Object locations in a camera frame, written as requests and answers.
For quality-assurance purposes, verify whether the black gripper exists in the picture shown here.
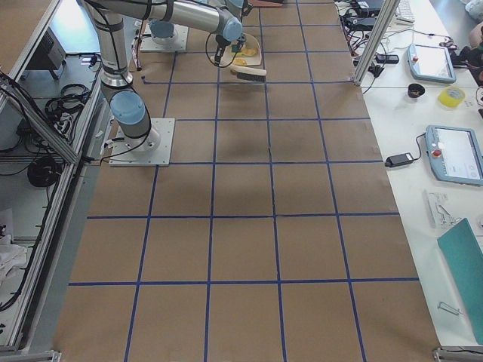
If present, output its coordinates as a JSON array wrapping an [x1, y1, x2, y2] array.
[[214, 35, 246, 66]]

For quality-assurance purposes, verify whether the beige plastic dustpan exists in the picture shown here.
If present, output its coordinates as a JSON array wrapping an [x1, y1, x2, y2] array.
[[220, 33, 262, 67]]

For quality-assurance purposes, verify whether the yellow potato toy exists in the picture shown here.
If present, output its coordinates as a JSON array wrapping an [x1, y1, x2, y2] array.
[[239, 46, 258, 57]]

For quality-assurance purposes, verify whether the beige hand brush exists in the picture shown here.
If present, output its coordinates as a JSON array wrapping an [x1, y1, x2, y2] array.
[[229, 64, 267, 82]]

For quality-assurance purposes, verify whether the croissant bread toy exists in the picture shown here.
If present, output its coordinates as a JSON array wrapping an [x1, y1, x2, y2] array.
[[232, 57, 248, 67]]

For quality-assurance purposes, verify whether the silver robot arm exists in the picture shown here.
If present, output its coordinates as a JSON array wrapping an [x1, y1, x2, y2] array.
[[149, 1, 247, 41], [82, 1, 248, 152]]

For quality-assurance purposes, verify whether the grey control box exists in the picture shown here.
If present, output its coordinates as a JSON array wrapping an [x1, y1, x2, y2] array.
[[26, 27, 66, 80]]

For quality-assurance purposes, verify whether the far teach pendant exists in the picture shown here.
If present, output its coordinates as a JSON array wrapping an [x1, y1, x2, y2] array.
[[407, 44, 456, 84]]

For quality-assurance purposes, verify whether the teach pendant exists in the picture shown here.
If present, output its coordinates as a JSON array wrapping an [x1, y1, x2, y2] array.
[[407, 44, 456, 84], [425, 125, 482, 186]]

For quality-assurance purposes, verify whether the black power adapter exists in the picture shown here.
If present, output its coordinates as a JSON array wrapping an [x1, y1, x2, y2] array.
[[384, 152, 415, 168]]

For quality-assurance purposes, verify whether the yellow tape roll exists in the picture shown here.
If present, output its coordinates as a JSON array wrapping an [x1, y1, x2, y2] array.
[[438, 86, 466, 108]]

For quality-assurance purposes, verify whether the near teach pendant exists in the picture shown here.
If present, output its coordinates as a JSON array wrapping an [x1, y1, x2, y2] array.
[[425, 125, 482, 186]]

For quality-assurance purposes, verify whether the clear plastic package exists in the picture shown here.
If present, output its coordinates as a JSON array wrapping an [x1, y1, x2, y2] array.
[[423, 190, 462, 229]]

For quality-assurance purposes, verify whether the white crumpled cloth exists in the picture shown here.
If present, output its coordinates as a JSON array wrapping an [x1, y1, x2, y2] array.
[[0, 209, 28, 287]]

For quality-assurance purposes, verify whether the teal folder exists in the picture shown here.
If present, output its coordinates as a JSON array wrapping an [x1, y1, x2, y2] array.
[[438, 219, 482, 345]]

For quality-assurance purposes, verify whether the metal hex key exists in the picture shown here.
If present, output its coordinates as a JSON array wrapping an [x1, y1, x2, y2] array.
[[437, 301, 463, 316]]

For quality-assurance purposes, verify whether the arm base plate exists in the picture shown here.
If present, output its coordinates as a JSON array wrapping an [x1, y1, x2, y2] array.
[[140, 20, 189, 53], [109, 118, 175, 167]]

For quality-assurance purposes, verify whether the aluminium frame post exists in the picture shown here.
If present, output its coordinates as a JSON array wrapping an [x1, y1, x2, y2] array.
[[353, 0, 400, 86]]

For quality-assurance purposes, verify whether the black coiled cable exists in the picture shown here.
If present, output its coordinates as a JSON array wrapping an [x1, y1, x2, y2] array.
[[26, 155, 58, 189]]

